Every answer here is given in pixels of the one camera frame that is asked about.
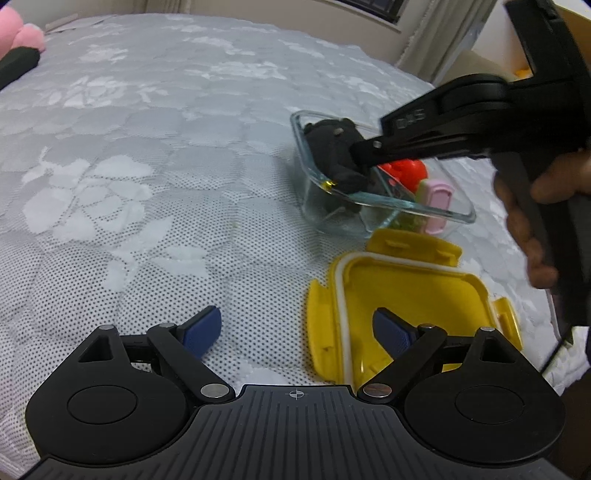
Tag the red-haired doll figure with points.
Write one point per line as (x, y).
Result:
(407, 173)

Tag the clear glass container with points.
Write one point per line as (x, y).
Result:
(457, 215)

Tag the beige padded headboard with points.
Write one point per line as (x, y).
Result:
(480, 63)

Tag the beige curtain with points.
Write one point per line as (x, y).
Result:
(443, 37)

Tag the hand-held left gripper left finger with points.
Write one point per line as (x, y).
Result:
(203, 330)

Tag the pink toy camera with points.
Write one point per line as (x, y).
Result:
(436, 203)

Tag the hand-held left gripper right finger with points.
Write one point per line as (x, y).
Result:
(393, 333)

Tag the yellow container lid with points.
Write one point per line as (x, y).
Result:
(415, 286)

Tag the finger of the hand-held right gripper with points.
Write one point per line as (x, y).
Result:
(337, 127)
(406, 123)

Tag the black cloth roll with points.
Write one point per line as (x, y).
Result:
(16, 64)

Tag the pink plush toy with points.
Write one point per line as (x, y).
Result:
(23, 30)

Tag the black plush toy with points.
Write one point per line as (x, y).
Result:
(337, 161)

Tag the barred window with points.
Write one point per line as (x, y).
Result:
(374, 9)

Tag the person's right hand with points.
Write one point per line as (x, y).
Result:
(563, 177)

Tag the grey floral bedspread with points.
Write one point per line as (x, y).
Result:
(161, 184)

